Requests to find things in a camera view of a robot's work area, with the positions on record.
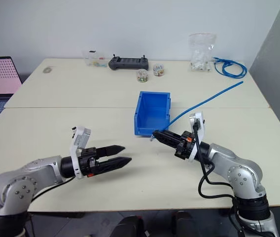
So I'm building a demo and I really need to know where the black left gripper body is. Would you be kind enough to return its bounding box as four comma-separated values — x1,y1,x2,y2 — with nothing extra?
77,147,101,178

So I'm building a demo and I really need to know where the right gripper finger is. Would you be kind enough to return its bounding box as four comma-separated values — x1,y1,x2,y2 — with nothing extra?
153,134,181,149
153,129,183,141

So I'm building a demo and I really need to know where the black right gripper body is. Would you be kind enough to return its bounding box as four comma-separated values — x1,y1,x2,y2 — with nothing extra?
174,130,196,160

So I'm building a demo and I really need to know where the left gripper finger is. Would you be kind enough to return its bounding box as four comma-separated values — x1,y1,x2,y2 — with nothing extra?
98,156,133,174
96,145,126,158

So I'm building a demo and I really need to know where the long blue network cable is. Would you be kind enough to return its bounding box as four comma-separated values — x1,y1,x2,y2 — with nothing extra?
150,80,244,142

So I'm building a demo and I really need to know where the blue plastic storage bin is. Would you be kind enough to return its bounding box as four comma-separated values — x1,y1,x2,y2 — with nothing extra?
133,91,173,137

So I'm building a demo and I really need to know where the small jar of colourful beads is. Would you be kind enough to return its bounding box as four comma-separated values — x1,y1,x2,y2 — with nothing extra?
152,63,165,78
136,69,149,83

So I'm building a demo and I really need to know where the dark rounded shape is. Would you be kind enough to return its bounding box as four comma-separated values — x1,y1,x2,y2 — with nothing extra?
171,210,198,237

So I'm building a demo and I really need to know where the dark grey handheld controller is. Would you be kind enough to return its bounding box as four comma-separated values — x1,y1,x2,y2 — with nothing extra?
108,54,150,71

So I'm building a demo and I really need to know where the clear bag of white couplers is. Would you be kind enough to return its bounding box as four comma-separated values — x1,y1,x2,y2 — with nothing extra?
188,32,217,73

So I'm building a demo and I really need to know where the clear box with colourful bits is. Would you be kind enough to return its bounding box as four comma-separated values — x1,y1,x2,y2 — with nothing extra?
81,49,107,68

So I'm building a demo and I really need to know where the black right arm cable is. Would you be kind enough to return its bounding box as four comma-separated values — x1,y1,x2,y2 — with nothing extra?
193,118,237,199

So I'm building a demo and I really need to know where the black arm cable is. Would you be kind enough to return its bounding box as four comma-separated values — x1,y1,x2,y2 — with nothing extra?
193,118,237,199
30,176,74,201

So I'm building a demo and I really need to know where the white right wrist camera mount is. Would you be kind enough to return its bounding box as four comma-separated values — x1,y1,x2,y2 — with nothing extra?
188,111,205,163

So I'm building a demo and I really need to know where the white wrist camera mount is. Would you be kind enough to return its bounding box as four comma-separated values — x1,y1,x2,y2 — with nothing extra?
70,126,92,179
188,111,205,163

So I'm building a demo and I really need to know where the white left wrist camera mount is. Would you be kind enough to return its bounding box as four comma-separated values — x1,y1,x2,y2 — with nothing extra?
70,126,92,179

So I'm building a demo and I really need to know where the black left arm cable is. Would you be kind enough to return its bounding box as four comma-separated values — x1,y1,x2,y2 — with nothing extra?
30,176,74,201

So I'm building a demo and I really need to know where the coiled blue network cable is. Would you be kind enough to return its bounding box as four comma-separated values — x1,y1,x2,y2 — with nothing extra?
212,56,248,80

